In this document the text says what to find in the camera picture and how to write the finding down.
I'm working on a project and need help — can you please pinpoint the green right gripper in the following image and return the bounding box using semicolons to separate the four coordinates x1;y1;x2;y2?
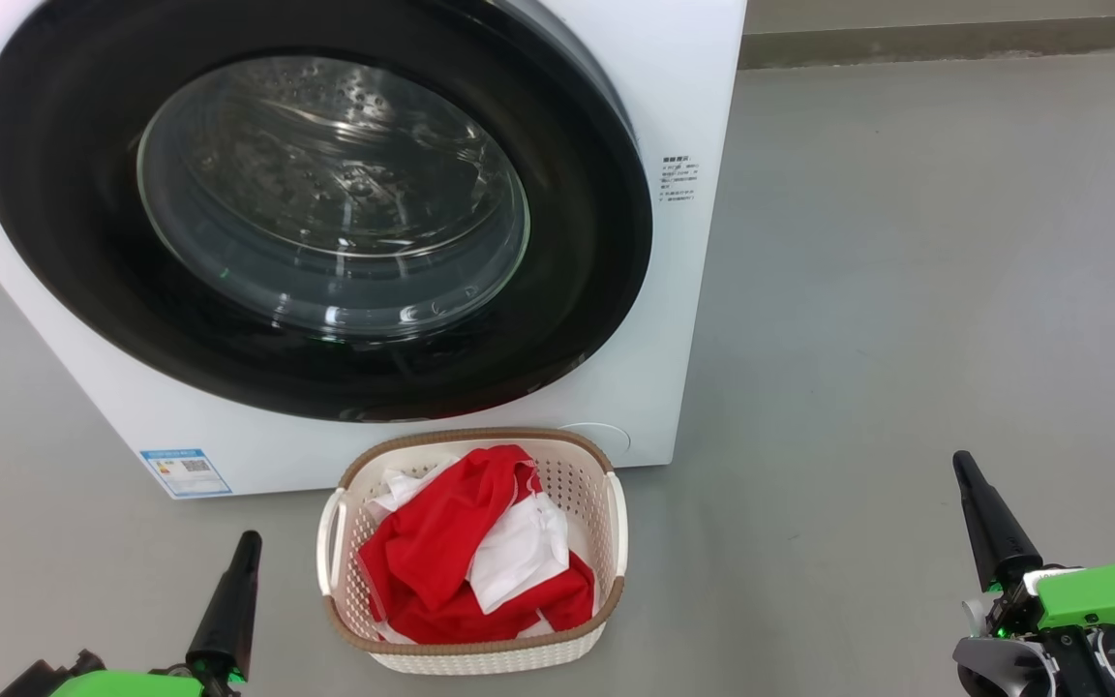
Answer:
951;450;1115;637

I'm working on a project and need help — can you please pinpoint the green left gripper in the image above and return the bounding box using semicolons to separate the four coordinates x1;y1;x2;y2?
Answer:
0;530;263;697

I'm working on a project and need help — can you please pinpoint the red and white garment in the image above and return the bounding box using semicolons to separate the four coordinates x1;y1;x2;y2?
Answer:
357;444;597;646

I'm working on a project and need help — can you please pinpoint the round dark washer door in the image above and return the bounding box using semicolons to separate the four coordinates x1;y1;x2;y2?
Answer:
0;0;655;423

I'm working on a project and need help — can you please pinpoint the white front-load washing machine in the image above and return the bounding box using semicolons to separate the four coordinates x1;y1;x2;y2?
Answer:
0;0;748;500

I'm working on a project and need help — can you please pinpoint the cream perforated laundry basket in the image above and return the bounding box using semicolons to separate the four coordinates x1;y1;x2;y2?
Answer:
316;427;629;676

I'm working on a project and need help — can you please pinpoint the blue energy label sticker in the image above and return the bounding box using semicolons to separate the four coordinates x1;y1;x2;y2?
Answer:
139;447;232;500

